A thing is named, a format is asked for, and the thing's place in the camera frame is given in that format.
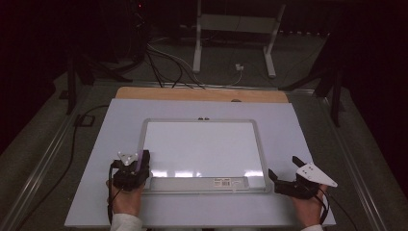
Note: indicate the white table sheet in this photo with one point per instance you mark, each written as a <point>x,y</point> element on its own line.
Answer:
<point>208,109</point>

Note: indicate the person's right hand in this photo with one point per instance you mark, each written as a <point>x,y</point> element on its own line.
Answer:
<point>308,210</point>

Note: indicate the person's left hand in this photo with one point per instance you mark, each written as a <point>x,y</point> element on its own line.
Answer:
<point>126,202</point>

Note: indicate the white barcode label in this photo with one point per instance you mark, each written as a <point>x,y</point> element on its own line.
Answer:
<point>222,182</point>

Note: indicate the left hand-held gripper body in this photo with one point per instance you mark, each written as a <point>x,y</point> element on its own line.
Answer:
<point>128,174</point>

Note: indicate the metal floor rail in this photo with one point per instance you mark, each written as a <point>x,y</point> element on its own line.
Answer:
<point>352,160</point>
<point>41,160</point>

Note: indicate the black tripod stand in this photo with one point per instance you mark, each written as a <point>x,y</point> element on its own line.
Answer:
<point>71,80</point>
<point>335,96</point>

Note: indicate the grey framed whiteboard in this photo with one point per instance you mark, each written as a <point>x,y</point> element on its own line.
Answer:
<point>202,147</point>

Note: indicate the black square floor box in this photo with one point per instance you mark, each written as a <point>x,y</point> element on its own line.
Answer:
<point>85,120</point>

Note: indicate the white metal stand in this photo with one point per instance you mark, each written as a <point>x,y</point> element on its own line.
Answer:
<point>237,24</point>

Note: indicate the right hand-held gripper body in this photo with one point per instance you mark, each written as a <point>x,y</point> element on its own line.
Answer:
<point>304,189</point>

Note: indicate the black equipment rack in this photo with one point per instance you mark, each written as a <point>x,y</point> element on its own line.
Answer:
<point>131,29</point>

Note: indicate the white plug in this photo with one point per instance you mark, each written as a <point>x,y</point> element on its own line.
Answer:
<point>239,67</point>

